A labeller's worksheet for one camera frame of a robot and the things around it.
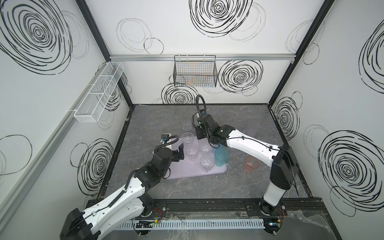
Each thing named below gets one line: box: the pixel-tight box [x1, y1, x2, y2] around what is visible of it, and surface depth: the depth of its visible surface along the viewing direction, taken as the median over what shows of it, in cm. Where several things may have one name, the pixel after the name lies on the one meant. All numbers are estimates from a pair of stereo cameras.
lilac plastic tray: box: [168, 137, 228, 180], surface depth 90 cm
